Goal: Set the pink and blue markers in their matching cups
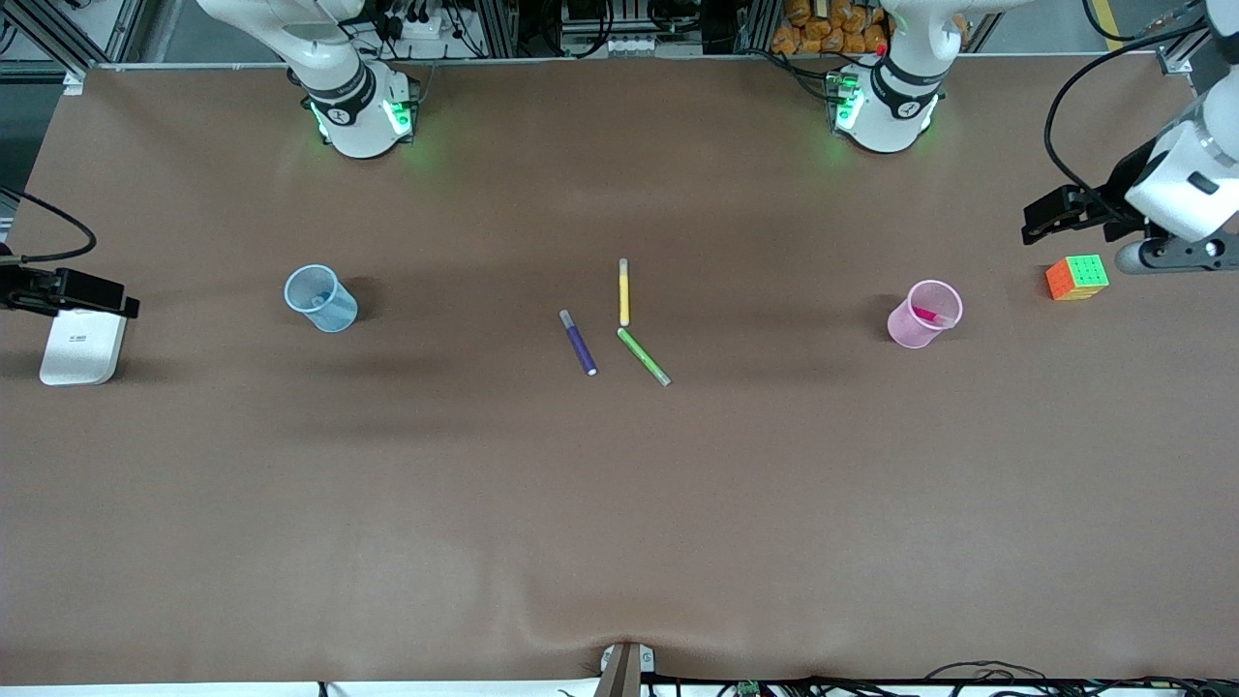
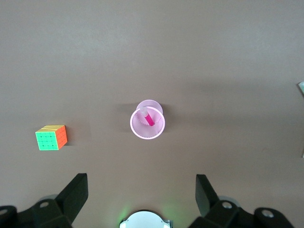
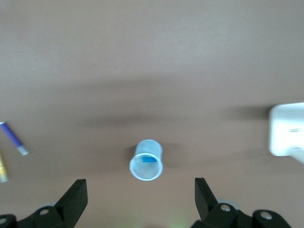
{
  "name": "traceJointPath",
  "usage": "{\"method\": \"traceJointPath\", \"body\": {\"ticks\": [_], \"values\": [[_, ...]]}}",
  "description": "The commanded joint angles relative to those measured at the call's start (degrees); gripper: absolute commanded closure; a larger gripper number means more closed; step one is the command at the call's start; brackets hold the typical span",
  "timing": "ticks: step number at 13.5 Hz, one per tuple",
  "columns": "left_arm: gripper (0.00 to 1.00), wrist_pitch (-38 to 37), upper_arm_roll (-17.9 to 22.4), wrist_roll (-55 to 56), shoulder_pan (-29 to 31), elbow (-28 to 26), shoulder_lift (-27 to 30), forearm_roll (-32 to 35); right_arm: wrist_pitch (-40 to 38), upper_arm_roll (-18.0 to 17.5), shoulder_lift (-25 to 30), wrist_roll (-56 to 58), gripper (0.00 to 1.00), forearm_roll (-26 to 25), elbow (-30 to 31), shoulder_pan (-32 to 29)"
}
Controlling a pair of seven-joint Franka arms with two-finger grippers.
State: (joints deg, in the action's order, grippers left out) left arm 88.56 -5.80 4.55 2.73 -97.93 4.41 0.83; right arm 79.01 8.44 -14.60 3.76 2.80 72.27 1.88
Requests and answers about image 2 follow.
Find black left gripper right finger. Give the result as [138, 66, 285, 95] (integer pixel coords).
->
[187, 174, 295, 228]

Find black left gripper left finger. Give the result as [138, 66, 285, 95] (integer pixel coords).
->
[0, 173, 89, 228]

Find pink highlighter marker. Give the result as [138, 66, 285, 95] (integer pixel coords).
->
[139, 106, 155, 127]

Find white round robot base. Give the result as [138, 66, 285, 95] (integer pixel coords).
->
[119, 209, 172, 228]

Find multicoloured puzzle cube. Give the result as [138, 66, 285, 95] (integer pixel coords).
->
[35, 124, 67, 151]

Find pink ribbed plastic cup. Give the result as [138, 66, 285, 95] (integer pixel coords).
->
[130, 100, 166, 140]

